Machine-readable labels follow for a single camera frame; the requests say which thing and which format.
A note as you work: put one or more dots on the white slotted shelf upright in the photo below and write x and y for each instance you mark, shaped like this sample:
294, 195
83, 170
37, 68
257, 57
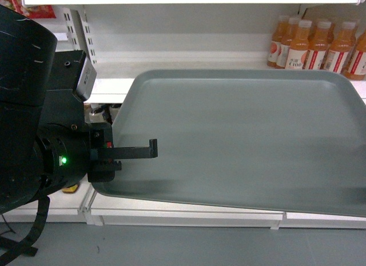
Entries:
79, 32

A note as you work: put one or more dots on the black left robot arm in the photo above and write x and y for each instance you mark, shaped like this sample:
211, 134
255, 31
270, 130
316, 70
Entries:
30, 66

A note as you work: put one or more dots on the grey rectangular tray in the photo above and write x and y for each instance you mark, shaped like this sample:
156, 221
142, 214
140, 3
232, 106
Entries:
279, 140

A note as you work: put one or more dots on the orange juice bottle front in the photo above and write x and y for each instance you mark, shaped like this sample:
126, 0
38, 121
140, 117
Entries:
299, 46

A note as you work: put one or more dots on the orange juice bottle back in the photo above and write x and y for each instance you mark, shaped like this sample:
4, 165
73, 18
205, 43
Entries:
275, 43

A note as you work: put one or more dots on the orange juice bottle middle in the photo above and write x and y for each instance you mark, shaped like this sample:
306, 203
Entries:
286, 41

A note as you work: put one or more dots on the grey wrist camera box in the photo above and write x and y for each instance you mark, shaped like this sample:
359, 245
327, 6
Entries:
86, 76

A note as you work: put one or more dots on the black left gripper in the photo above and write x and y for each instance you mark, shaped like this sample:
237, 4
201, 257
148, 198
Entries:
73, 149

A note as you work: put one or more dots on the orange juice bottle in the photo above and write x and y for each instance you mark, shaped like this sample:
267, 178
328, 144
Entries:
340, 48
286, 41
275, 43
299, 46
318, 45
356, 68

